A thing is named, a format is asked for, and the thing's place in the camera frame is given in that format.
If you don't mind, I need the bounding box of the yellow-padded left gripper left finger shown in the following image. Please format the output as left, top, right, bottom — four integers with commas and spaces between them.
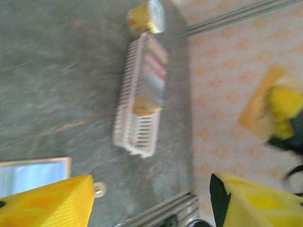
0, 174, 96, 227

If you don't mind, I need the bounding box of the white slotted plastic basket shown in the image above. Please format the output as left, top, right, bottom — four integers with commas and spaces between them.
112, 32, 170, 158

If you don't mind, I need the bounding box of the beige card holder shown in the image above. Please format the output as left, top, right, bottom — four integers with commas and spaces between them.
0, 156, 107, 201

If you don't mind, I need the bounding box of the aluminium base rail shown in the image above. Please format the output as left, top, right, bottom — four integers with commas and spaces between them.
117, 190, 201, 227

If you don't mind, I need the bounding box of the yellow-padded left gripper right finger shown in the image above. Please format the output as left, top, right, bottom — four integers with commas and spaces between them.
209, 172, 303, 227

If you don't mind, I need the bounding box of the small yellow lidded jar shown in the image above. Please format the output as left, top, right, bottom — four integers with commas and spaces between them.
126, 0, 167, 35

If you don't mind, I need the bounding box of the grey metal frame post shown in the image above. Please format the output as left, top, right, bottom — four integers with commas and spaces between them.
186, 0, 303, 36

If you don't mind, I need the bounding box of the stack of coloured cards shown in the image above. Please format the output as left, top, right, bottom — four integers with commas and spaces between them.
139, 35, 169, 106

